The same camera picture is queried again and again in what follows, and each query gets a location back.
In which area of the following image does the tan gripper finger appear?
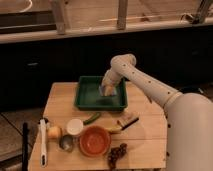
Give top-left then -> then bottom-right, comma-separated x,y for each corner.
103,85 -> 115,96

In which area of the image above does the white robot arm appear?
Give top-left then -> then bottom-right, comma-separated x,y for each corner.
101,54 -> 213,171

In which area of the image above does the green plastic tray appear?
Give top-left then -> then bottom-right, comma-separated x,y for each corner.
75,76 -> 128,111

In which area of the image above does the green okra pod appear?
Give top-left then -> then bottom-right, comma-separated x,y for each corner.
83,112 -> 101,125

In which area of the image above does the yellow banana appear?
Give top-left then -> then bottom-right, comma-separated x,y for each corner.
107,125 -> 122,134

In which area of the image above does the white cup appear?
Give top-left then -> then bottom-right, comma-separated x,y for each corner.
66,119 -> 84,136

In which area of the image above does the orange bowl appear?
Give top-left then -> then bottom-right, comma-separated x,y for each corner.
79,126 -> 111,157

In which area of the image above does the dark grape bunch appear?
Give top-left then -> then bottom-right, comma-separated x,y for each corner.
107,143 -> 127,171

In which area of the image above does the small metal cup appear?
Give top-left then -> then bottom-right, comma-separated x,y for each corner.
59,135 -> 74,152

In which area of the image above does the yellow onion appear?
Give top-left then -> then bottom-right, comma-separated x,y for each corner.
47,126 -> 62,139

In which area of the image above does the black vertical bar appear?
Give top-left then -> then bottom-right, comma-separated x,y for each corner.
22,122 -> 28,171

